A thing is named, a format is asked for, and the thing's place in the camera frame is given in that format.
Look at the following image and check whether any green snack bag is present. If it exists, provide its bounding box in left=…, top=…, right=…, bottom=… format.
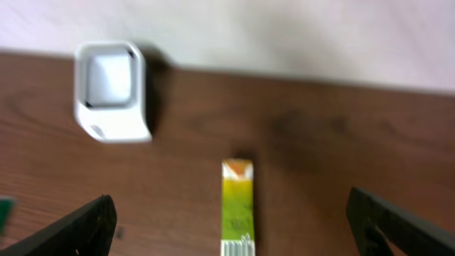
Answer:
left=0, top=196, right=16, bottom=234

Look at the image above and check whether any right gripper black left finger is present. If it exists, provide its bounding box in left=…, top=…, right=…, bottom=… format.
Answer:
left=1, top=195, right=117, bottom=256

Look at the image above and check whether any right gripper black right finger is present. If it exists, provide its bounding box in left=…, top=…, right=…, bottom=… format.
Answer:
left=346, top=187, right=454, bottom=255

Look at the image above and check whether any white barcode scanner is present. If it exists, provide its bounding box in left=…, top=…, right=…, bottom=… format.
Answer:
left=73, top=41, right=152, bottom=144

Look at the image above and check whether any green yellow juice carton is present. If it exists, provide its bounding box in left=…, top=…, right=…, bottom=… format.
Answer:
left=220, top=159, right=256, bottom=256

